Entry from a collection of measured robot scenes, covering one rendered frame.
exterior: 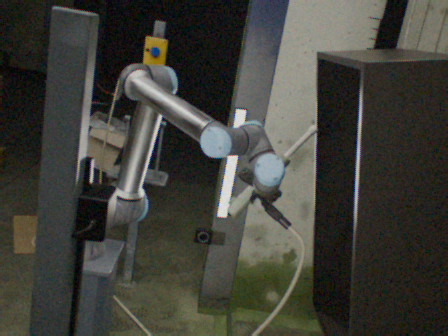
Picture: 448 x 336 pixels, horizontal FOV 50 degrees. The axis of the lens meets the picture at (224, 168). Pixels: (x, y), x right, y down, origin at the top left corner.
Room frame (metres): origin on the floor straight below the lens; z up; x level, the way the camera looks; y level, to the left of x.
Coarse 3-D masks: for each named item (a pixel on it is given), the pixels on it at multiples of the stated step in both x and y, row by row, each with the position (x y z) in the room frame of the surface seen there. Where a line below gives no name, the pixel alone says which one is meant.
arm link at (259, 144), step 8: (248, 128) 1.48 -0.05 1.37; (256, 128) 1.50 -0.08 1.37; (264, 128) 1.53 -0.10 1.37; (248, 136) 1.45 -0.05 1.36; (256, 136) 1.47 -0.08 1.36; (264, 136) 1.49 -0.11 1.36; (256, 144) 1.46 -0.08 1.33; (264, 144) 1.47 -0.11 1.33; (248, 152) 1.45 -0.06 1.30; (256, 152) 1.45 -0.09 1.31; (264, 152) 1.45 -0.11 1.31; (248, 160) 1.47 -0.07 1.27
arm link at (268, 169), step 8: (272, 152) 1.47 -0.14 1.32; (256, 160) 1.44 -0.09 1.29; (264, 160) 1.42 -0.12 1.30; (272, 160) 1.43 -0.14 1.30; (280, 160) 1.43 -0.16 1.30; (256, 168) 1.41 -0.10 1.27; (264, 168) 1.41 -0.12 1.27; (272, 168) 1.41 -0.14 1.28; (280, 168) 1.42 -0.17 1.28; (256, 176) 1.42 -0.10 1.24; (264, 176) 1.40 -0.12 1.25; (272, 176) 1.40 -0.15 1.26; (280, 176) 1.41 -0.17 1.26; (256, 184) 1.48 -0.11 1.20; (264, 184) 1.42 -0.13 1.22; (272, 184) 1.41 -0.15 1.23; (280, 184) 1.48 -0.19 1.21; (264, 192) 1.48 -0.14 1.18
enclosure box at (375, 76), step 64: (320, 64) 2.07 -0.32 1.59; (384, 64) 1.47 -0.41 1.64; (320, 128) 2.07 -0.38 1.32; (384, 128) 1.48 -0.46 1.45; (320, 192) 2.08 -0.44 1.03; (384, 192) 1.48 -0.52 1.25; (320, 256) 2.09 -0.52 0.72; (384, 256) 1.49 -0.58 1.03; (320, 320) 1.97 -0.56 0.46; (384, 320) 1.50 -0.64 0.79
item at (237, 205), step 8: (312, 128) 1.86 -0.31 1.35; (304, 136) 1.85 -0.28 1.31; (296, 144) 1.83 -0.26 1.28; (288, 152) 1.81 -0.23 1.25; (248, 192) 1.70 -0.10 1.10; (232, 200) 1.70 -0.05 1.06; (240, 200) 1.68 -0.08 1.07; (248, 200) 1.68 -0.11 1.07; (232, 208) 1.66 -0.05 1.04; (240, 208) 1.67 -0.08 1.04; (272, 208) 1.68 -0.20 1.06; (232, 216) 1.67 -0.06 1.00; (272, 216) 1.67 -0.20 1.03; (280, 216) 1.66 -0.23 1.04; (280, 224) 1.66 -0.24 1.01; (288, 224) 1.65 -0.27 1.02
